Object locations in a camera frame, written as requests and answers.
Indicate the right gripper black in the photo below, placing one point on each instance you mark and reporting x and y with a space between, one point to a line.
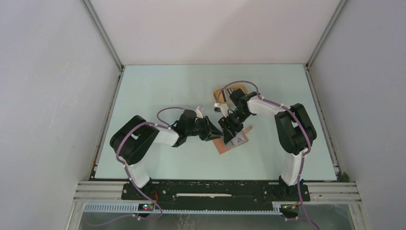
225 122

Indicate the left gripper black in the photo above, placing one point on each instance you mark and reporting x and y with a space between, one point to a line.
207 125

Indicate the brown leather card holder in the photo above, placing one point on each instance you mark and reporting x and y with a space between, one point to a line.
240 139

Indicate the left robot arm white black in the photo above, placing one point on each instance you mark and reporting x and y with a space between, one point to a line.
133 140

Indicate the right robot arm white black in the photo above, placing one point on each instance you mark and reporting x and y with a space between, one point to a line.
295 129

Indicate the stack of cards in tray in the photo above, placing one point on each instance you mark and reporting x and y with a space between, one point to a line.
225 94

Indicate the cream oval tray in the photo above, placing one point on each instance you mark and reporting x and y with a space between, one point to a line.
236 86

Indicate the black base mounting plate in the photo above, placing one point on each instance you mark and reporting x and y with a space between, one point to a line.
216 195

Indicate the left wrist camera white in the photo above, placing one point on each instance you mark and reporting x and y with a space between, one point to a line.
199 111

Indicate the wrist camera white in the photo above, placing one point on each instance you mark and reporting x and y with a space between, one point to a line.
199 111
222 108

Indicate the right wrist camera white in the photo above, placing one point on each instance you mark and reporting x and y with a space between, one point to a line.
222 108

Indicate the aluminium frame front rail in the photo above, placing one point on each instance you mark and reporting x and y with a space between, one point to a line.
320 192

